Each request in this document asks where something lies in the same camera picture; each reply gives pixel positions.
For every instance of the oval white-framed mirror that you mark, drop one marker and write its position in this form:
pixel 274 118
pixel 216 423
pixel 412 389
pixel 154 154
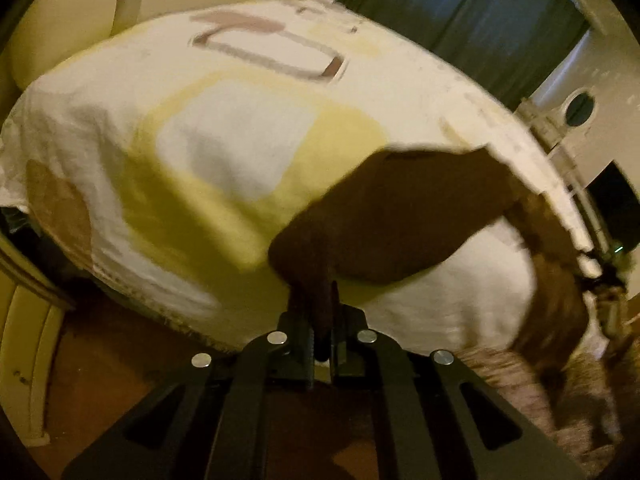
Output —
pixel 580 108

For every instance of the patterned brown rug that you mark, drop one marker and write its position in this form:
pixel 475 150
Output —
pixel 555 410

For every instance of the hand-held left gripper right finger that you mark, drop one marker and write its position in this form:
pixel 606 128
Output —
pixel 347 341

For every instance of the white patterned bed sheet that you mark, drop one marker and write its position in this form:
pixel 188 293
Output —
pixel 200 160

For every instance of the brown cloth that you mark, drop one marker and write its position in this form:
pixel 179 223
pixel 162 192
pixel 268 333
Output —
pixel 410 210

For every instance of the white vanity dresser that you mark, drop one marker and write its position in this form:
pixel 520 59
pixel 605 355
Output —
pixel 560 135

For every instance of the black flat screen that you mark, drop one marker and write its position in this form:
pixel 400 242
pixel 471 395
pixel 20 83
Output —
pixel 617 205

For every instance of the cream wooden furniture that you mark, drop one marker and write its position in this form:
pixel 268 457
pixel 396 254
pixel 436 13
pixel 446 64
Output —
pixel 25 350

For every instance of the dark green curtain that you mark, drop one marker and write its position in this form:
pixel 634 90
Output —
pixel 465 15

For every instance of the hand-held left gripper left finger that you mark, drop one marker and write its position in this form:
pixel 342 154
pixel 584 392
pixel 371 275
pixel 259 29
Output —
pixel 298 342

